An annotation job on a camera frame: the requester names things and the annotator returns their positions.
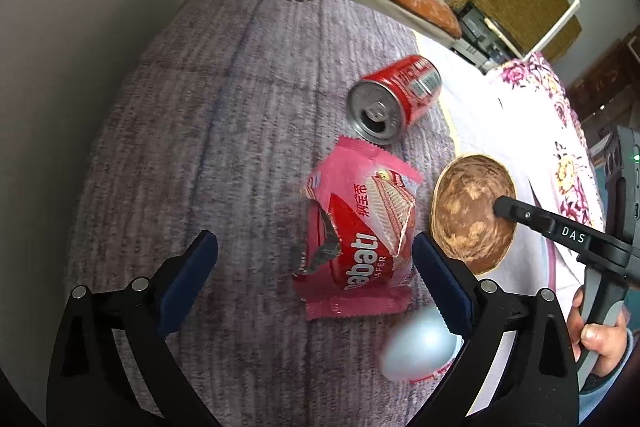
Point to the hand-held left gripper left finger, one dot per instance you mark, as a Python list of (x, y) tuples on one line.
[(187, 282)]

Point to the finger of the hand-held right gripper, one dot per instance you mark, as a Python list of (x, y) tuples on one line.
[(560, 227)]

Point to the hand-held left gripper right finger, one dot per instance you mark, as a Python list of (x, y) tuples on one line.
[(442, 287)]

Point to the brown wooden bowl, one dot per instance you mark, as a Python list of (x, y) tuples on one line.
[(465, 217)]

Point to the pink wafer wrapper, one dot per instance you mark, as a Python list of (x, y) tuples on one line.
[(360, 247)]

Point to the person's right hand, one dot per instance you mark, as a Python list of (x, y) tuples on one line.
[(607, 342)]

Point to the silver white rounded container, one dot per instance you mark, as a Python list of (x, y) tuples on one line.
[(420, 342)]

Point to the pink floral quilt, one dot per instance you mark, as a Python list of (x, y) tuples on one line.
[(565, 147)]

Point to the brown wooden cabinet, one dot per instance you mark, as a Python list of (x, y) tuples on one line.
[(607, 77)]

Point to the white bed sheet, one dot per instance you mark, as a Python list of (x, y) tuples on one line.
[(480, 117)]

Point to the grey purple knit blanket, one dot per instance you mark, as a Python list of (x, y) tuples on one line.
[(225, 132)]

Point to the white slat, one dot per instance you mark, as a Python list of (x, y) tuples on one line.
[(550, 29)]

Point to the stack of grey electronics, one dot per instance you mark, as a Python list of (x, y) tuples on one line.
[(480, 37)]

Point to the red soda can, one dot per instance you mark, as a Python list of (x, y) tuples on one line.
[(405, 82)]

